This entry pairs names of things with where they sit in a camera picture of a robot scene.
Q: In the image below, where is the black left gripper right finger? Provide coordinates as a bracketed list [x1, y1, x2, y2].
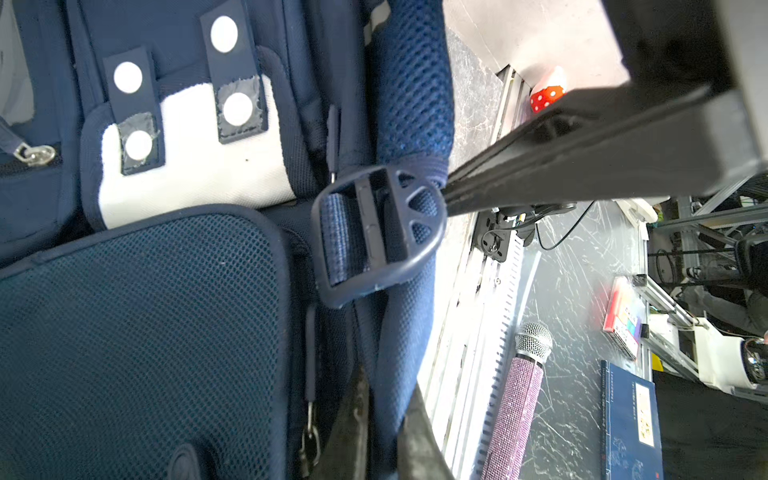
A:
[397, 387, 454, 480]

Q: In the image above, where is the navy blue student backpack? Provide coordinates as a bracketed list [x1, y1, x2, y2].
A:
[1, 1, 454, 479]

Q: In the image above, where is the purple glitter microphone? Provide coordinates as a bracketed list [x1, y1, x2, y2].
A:
[481, 321, 553, 479]

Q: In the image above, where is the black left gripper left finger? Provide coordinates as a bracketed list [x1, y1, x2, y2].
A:
[310, 364, 370, 480]

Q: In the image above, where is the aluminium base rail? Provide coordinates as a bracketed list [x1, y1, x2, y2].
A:
[419, 59, 523, 479]

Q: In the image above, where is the pink plush toy red heart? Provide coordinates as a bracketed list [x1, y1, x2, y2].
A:
[529, 66, 569, 114]

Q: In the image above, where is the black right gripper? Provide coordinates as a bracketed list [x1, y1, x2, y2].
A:
[444, 1, 767, 216]

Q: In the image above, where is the blue book outside cell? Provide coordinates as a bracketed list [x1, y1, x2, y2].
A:
[601, 360, 664, 480]

